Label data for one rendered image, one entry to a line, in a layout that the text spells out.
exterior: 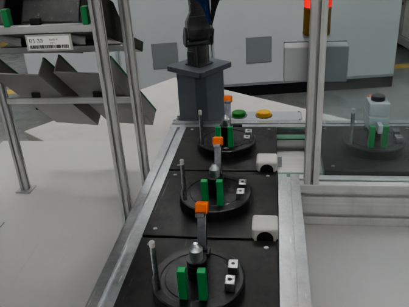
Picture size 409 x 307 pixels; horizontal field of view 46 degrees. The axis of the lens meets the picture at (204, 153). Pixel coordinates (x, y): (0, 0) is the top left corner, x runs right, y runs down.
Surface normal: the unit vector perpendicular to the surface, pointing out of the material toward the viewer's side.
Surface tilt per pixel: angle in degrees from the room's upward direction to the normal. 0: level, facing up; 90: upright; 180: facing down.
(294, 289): 0
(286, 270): 0
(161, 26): 90
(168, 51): 90
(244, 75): 90
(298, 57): 90
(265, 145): 0
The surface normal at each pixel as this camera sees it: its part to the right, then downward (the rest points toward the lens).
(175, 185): -0.06, -0.90
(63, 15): -0.29, 0.02
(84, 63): 0.04, 0.44
